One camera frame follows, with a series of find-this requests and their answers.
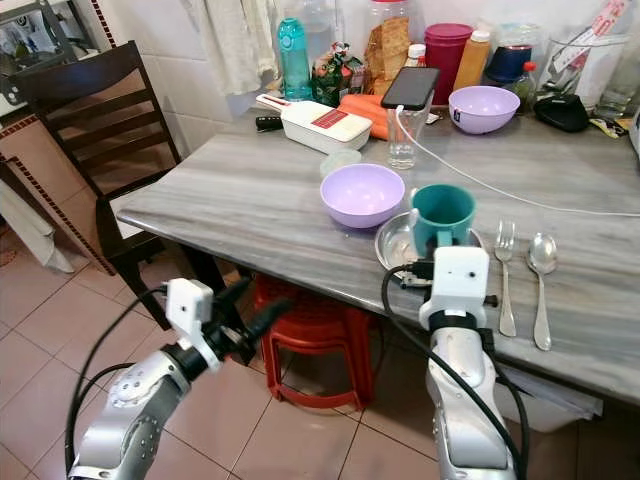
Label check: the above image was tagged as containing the black framed glass cabinet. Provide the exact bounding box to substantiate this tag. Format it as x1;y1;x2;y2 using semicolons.
0;0;98;112

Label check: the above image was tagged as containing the plain purple plastic bowl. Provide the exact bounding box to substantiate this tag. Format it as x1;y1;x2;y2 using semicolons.
320;163;407;229

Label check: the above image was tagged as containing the blue jar with clear lid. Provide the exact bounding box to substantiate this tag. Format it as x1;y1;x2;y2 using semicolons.
485;21;542;86

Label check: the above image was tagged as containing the steel spoon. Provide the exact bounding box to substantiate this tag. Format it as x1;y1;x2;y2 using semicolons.
527;232;559;352

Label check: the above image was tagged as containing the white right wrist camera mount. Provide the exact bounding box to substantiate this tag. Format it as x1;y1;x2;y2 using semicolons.
430;245;492;317

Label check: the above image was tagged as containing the round steel plate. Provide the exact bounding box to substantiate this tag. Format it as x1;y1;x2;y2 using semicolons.
375;211;483;287

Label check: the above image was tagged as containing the white plastic tub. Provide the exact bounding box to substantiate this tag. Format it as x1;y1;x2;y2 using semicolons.
498;382;608;435

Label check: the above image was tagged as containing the steel fork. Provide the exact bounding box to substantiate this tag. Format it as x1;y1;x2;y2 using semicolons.
495;220;519;338

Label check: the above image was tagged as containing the white charging cable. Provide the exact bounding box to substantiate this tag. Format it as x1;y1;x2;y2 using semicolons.
394;105;640;218

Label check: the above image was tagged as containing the clear plastic bottle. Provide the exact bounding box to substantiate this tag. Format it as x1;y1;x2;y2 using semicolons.
295;0;342;57

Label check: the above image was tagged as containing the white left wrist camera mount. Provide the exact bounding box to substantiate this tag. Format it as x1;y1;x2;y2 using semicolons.
165;277;217;347

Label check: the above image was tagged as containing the small white bottle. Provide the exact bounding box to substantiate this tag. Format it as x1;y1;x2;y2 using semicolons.
405;43;429;71

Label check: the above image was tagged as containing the purple plastic bowl with label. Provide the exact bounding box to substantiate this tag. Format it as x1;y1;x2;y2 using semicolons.
448;85;522;136

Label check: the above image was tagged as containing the green snack packet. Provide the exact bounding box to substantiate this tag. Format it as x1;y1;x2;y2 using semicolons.
311;42;367;108

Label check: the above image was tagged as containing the dark wooden chair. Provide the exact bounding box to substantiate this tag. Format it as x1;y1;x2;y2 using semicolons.
10;40;223;332

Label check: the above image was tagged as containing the red plastic stool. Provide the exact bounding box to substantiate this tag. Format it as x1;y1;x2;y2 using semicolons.
252;274;372;412

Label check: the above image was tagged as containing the tall clear glass jar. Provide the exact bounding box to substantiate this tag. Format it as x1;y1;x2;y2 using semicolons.
594;38;640;122

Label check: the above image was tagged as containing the white box with red label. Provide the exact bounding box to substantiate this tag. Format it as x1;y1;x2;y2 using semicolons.
256;93;374;156

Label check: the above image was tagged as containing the teal ceramic mug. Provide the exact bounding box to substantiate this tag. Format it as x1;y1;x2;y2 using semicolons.
407;184;477;259

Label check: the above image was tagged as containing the black smartphone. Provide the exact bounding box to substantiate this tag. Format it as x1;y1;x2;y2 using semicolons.
380;67;442;112

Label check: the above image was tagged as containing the clear drinking glass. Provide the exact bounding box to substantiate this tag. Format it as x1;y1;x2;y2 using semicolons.
387;104;432;171

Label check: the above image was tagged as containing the clear plastic container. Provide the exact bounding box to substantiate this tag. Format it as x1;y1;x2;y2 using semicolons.
539;28;633;108

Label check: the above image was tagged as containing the magenta plastic canister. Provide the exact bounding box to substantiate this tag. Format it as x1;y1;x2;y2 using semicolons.
423;22;474;94

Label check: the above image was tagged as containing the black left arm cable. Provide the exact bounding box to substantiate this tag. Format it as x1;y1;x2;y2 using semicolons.
64;287;171;475

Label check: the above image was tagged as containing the white hanging towel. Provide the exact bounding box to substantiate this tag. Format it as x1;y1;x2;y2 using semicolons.
200;0;277;97

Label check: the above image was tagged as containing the black pouch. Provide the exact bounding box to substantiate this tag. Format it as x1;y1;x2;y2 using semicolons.
532;92;592;135

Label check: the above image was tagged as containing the small red capped bottle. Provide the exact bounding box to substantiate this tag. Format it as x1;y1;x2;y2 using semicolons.
512;61;539;110

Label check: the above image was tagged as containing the red white paper packet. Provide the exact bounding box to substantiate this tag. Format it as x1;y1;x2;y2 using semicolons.
549;3;628;73

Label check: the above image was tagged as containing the teal water bottle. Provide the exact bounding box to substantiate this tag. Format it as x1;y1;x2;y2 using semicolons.
277;17;312;102

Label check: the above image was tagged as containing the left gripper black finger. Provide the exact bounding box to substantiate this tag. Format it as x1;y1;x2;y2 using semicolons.
240;297;294;347
214;277;253;313

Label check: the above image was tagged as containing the orange bottle with white cap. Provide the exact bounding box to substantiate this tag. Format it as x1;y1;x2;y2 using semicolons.
453;27;494;92

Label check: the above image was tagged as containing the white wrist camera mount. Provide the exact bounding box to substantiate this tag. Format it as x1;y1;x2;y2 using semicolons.
165;277;217;347
430;245;492;317

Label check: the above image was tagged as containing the orange carrot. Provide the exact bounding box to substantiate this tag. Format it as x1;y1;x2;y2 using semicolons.
360;112;393;141
339;94;387;117

